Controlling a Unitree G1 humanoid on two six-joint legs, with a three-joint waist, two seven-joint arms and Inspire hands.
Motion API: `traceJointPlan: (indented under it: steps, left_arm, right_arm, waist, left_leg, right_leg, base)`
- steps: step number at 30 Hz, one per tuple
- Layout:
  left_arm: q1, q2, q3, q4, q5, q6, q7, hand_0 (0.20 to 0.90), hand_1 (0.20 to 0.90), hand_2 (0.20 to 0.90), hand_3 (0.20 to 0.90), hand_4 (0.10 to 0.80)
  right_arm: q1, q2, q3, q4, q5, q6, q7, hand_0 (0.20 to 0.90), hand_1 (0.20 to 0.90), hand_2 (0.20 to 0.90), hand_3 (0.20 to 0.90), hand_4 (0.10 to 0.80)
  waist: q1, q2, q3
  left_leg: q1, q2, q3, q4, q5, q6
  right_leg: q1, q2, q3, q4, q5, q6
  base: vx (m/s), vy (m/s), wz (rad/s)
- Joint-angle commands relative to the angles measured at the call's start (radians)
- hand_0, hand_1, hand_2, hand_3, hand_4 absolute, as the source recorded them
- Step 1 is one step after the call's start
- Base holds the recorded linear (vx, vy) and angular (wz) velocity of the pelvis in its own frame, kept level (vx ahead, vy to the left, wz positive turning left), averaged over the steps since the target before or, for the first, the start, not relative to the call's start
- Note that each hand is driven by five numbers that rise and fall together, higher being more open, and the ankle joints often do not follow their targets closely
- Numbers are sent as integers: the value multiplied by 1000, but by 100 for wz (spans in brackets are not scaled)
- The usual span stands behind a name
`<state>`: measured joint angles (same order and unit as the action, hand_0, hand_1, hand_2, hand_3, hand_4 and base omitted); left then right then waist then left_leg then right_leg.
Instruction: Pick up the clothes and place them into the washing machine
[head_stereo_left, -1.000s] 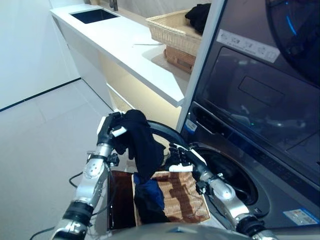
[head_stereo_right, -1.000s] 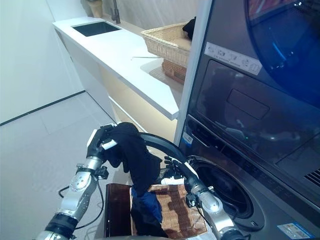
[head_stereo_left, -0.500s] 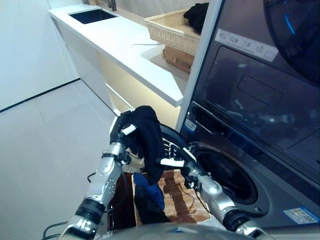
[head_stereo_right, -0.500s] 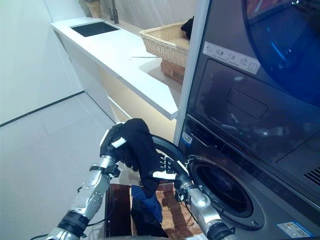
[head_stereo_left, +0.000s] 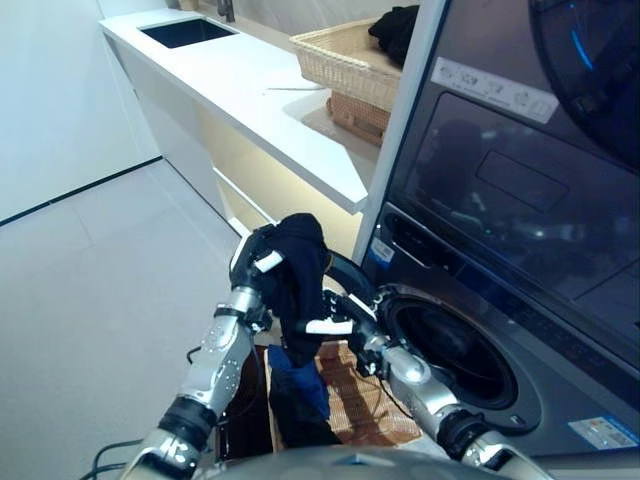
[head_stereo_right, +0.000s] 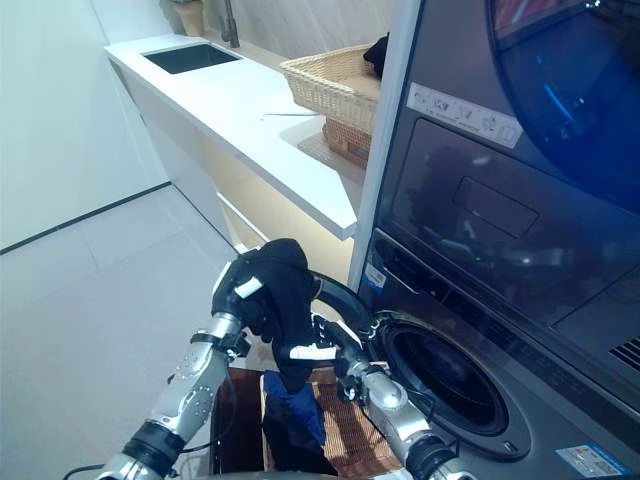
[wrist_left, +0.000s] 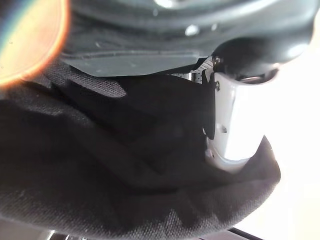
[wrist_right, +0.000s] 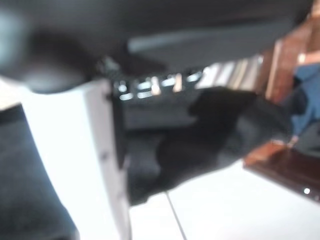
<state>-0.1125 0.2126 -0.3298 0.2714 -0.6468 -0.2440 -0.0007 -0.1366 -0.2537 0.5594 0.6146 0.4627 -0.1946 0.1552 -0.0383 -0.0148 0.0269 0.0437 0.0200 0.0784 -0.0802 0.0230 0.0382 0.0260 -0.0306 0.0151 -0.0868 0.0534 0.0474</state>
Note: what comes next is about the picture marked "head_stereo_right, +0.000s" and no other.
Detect robot left hand black white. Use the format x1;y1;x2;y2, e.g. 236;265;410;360
210;251;267;337

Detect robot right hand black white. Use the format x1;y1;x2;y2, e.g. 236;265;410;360
289;314;370;375

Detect black garment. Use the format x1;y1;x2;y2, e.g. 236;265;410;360
244;238;322;394

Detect round glass washing machine door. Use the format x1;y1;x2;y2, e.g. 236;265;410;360
307;272;374;341

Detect blue barcode sticker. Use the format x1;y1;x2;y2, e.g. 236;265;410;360
363;262;389;287

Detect brown wicker laundry basket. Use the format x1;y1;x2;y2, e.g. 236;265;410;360
259;369;406;476

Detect navy blue garment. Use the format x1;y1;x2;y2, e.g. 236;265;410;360
262;370;341;474

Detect dark brown tray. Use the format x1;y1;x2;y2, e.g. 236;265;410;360
209;367;269;476

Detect robot grey torso and legs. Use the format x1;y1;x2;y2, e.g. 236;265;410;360
219;467;351;480

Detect small brown wicker basket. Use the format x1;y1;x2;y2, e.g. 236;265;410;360
322;115;374;167

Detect light wicker basket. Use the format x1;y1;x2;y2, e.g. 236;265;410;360
278;43;389;121

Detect black inset sink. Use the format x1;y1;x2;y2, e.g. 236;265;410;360
141;43;244;75

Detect white pictogram sticker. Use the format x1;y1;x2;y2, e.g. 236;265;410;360
407;82;524;150

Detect dark tall faucet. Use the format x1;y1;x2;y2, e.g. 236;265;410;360
221;0;241;49

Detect blue white energy label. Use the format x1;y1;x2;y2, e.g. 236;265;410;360
554;439;631;474

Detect flower pot with white flowers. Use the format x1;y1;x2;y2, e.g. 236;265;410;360
167;0;207;37

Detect black cloth in light basket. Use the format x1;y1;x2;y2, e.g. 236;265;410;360
362;33;391;81

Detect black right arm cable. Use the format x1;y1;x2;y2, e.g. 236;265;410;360
404;384;461;451

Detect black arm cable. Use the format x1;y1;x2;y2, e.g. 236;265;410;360
62;364;239;480
404;384;461;451

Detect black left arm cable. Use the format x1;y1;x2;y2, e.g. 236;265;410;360
62;364;239;480

